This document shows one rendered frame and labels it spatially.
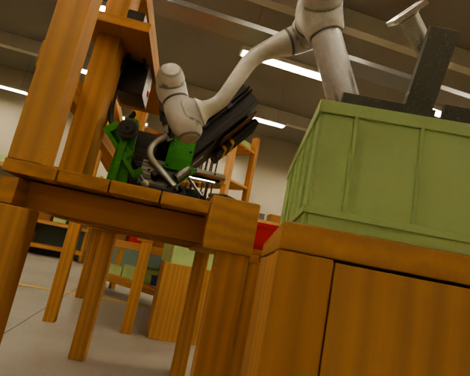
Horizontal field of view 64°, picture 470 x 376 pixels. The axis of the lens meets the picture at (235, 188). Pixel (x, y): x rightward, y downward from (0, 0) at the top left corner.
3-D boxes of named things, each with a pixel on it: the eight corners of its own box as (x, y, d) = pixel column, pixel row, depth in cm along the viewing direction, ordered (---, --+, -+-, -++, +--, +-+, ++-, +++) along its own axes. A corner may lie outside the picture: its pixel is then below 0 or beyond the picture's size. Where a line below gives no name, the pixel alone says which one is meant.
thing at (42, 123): (122, 215, 247) (157, 80, 265) (41, 164, 101) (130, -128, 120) (108, 212, 246) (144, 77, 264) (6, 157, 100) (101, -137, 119)
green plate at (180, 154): (187, 180, 175) (196, 142, 184) (189, 172, 168) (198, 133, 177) (163, 175, 174) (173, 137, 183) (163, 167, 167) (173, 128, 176)
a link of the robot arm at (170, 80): (151, 88, 146) (162, 116, 142) (151, 59, 132) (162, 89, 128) (179, 83, 149) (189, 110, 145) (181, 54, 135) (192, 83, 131)
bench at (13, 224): (184, 373, 236) (212, 234, 253) (192, 569, 91) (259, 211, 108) (71, 354, 229) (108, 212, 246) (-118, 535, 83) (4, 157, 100)
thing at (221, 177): (221, 186, 200) (222, 180, 200) (224, 180, 184) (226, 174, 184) (148, 170, 195) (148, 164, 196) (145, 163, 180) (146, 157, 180)
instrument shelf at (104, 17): (160, 116, 231) (162, 110, 232) (148, 33, 143) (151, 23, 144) (119, 106, 228) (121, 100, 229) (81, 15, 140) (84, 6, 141)
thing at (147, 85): (146, 110, 182) (153, 81, 184) (142, 95, 165) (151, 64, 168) (120, 104, 180) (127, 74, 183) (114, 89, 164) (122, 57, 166)
